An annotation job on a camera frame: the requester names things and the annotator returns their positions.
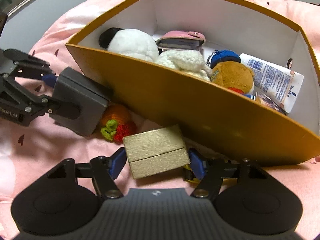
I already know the dark grey square box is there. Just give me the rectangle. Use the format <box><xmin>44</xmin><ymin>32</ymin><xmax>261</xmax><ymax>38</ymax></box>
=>
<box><xmin>49</xmin><ymin>67</ymin><xmax>113</xmax><ymax>136</ymax></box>

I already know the gold rectangular gift box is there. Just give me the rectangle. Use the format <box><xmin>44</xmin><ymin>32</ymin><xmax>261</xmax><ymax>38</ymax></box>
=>
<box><xmin>123</xmin><ymin>125</ymin><xmax>190</xmax><ymax>179</ymax></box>

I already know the brown bear plush blue outfit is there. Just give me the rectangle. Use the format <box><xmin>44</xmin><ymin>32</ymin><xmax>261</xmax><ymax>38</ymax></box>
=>
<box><xmin>207</xmin><ymin>50</ymin><xmax>254</xmax><ymax>95</ymax></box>

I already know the white black-eared dog plush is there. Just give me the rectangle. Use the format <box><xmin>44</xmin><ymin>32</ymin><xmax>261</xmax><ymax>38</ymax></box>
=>
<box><xmin>99</xmin><ymin>27</ymin><xmax>159</xmax><ymax>62</ymax></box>

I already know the cream yellow crochet doll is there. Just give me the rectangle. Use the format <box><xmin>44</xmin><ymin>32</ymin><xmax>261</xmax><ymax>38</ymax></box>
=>
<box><xmin>155</xmin><ymin>50</ymin><xmax>213</xmax><ymax>81</ymax></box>

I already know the white vaseline lotion tube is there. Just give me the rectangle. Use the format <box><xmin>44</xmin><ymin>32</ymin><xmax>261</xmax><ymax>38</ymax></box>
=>
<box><xmin>240</xmin><ymin>53</ymin><xmax>304</xmax><ymax>113</ymax></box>

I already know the pink card wallet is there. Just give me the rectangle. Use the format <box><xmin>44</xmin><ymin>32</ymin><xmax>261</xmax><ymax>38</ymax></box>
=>
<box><xmin>156</xmin><ymin>30</ymin><xmax>206</xmax><ymax>50</ymax></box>

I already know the pink cloud-print duvet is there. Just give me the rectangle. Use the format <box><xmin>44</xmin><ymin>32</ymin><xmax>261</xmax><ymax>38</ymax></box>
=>
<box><xmin>1</xmin><ymin>0</ymin><xmax>319</xmax><ymax>239</ymax></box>

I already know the orange crochet carrot toy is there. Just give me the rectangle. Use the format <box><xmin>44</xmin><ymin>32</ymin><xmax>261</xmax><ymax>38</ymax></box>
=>
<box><xmin>99</xmin><ymin>105</ymin><xmax>137</xmax><ymax>144</ymax></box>

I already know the orange cardboard box white inside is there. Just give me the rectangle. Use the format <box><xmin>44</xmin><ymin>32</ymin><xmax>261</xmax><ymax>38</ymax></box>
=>
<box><xmin>67</xmin><ymin>0</ymin><xmax>319</xmax><ymax>165</ymax></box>

